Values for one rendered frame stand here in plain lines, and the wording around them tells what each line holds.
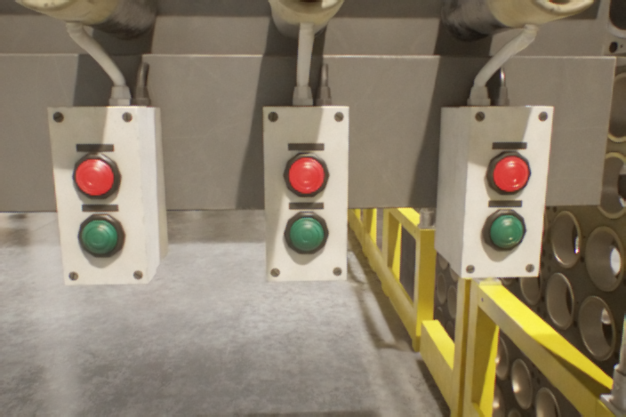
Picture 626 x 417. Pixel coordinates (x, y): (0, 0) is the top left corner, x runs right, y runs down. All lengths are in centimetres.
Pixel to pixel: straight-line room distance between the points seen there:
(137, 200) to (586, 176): 44
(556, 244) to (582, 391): 186
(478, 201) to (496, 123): 7
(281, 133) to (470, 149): 16
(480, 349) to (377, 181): 74
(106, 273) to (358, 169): 26
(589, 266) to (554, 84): 187
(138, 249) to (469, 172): 29
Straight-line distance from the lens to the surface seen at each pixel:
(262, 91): 53
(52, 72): 57
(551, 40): 63
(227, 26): 57
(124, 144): 46
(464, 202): 48
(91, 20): 45
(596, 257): 245
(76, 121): 47
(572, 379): 87
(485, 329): 121
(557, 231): 267
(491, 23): 49
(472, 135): 47
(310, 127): 44
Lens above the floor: 77
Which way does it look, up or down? 12 degrees down
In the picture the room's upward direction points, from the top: straight up
